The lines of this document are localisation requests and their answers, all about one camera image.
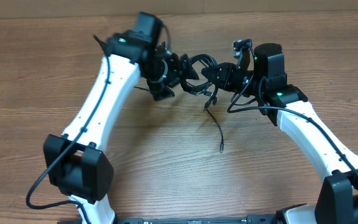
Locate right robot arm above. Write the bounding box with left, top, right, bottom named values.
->
left=201, top=40, right=358, bottom=223

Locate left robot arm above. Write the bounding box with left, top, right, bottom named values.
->
left=43, top=12, right=198, bottom=223

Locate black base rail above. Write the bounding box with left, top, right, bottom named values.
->
left=113, top=214, right=285, bottom=224

